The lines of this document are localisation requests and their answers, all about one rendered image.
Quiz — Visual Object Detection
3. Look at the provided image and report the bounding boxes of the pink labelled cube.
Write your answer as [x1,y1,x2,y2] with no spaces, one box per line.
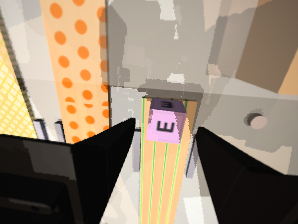
[146,97,187,144]

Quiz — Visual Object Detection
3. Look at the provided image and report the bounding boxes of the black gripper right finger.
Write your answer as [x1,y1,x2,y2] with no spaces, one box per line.
[196,127,298,224]

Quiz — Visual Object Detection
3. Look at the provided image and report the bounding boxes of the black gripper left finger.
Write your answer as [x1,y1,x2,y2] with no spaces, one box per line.
[0,118,136,224]

